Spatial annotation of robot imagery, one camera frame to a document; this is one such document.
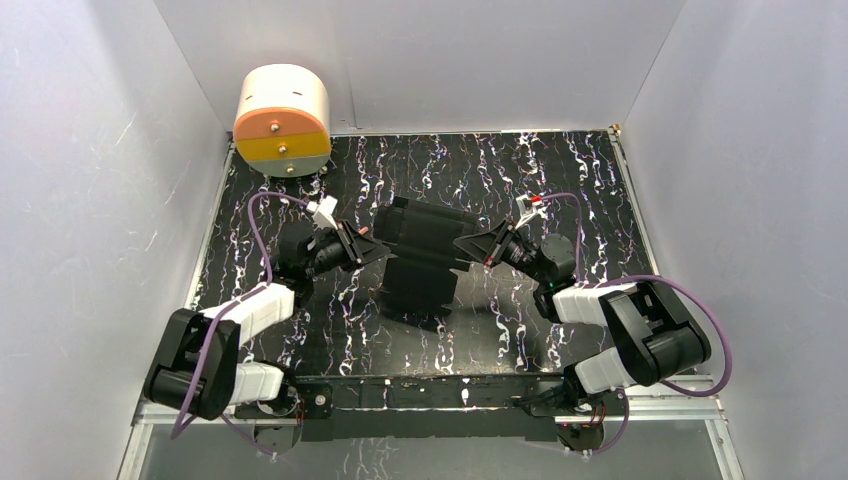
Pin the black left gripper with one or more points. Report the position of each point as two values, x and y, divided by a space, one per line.
356 242

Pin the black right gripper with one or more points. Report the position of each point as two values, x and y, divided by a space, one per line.
487 246

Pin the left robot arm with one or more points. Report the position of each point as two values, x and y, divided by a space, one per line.
197 369

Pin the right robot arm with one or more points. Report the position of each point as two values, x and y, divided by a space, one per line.
654 334

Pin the round cream drawer cabinet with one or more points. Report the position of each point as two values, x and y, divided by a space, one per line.
281 128

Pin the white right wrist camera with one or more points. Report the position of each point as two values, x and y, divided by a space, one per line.
530 208

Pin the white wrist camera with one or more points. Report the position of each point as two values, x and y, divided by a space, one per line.
322 213
530 208

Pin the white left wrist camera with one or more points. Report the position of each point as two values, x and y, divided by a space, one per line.
322 213

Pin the aluminium front rail frame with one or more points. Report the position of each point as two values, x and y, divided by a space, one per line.
442 428

